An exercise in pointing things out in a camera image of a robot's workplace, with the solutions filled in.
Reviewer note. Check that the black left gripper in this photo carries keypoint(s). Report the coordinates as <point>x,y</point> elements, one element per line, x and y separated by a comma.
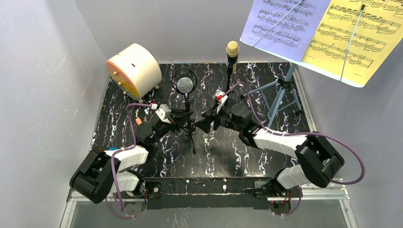
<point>171,122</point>

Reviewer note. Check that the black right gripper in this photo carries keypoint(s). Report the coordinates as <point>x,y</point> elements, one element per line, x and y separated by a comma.
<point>213,119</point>

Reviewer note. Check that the silver microphone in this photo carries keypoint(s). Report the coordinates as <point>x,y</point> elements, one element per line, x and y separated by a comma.
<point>184,82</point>

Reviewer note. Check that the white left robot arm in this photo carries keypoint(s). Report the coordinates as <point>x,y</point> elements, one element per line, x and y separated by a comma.
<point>104,171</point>

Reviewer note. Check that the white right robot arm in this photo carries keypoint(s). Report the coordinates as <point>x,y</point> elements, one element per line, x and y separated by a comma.
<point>318,160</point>

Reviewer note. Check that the white and orange drum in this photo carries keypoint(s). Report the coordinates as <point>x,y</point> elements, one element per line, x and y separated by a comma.
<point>135,70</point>

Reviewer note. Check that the beige microphone on round stand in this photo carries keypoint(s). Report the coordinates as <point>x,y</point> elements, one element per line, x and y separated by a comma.
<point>232,50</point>

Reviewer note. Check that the blue music stand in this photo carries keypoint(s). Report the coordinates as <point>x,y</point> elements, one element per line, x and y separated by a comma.
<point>286,84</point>

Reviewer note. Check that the lavender sheet music page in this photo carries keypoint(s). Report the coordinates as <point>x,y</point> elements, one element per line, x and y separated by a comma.
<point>283,28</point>

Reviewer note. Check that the yellow sheet music page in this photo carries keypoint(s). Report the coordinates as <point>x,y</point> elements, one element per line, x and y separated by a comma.
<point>353,39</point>

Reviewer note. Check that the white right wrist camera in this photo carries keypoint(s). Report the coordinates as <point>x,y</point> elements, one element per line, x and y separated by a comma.
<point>220,99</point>

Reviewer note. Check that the aluminium frame rail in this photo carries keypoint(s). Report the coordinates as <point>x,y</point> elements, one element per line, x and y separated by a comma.
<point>215,203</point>

